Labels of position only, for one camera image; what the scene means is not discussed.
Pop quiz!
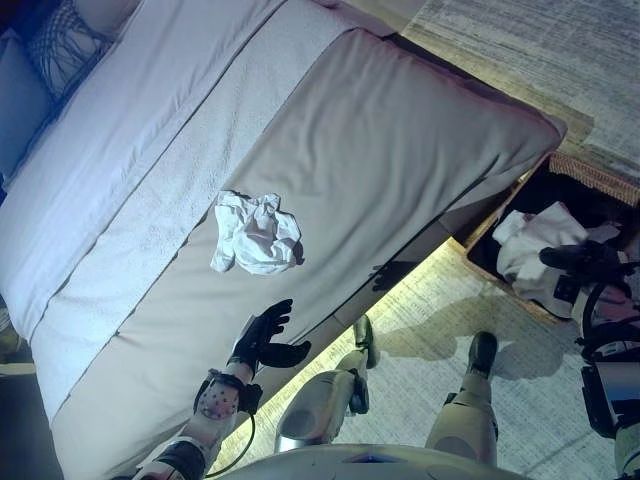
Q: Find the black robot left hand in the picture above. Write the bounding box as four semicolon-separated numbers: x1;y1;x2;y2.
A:
227;298;313;374

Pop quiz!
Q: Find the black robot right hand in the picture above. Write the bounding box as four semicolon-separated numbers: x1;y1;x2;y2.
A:
538;239;639;284

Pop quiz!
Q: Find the beige garment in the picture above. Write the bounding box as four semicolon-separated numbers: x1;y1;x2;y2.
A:
491;201;622;302

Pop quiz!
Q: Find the white garment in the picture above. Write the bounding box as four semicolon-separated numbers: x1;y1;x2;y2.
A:
209;189;307;277

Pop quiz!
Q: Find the brown wicker laundry basket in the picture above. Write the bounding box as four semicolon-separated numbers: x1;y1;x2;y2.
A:
461;151;640;327

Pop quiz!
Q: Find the beige bed runner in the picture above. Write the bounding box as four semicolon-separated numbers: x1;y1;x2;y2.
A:
49;23;569;480

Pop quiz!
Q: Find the white bed with duvet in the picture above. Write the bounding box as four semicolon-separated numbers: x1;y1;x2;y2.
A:
0;0;569;480

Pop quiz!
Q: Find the silver robot torso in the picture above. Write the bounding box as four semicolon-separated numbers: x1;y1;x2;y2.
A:
218;446;507;480

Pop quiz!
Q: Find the silver robot right leg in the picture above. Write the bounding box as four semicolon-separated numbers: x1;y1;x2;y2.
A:
424;330;501;464

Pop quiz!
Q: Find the grey streaked area rug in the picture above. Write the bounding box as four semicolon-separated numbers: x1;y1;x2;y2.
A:
219;0;640;480

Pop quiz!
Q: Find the grey knitted fringed cushion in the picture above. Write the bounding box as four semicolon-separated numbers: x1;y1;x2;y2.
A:
23;0;117;100

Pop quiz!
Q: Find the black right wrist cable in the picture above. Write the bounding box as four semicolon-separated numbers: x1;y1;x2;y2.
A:
578;283;619;352

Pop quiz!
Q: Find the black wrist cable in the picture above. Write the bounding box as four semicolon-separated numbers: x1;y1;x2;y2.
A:
203;408;259;479
578;283;619;352

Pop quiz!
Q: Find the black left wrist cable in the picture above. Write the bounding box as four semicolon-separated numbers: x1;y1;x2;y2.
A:
203;408;259;479

